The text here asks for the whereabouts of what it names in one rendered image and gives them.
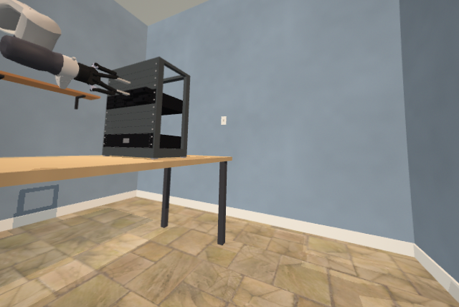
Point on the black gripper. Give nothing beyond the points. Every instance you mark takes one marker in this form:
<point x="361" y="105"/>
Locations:
<point x="92" y="76"/>

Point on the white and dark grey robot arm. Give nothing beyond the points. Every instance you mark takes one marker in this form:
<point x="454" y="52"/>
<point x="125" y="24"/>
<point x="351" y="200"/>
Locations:
<point x="34" y="34"/>

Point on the black equipment rack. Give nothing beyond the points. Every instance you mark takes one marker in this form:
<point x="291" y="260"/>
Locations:
<point x="134" y="123"/>

